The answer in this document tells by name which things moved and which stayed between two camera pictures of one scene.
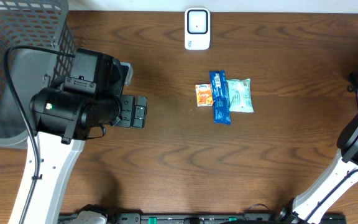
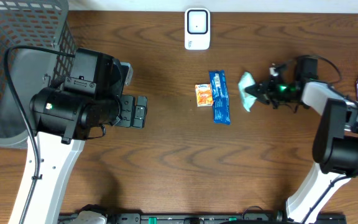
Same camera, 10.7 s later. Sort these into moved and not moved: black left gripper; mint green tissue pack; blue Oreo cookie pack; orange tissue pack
Moved: mint green tissue pack
Not moved: blue Oreo cookie pack; orange tissue pack; black left gripper
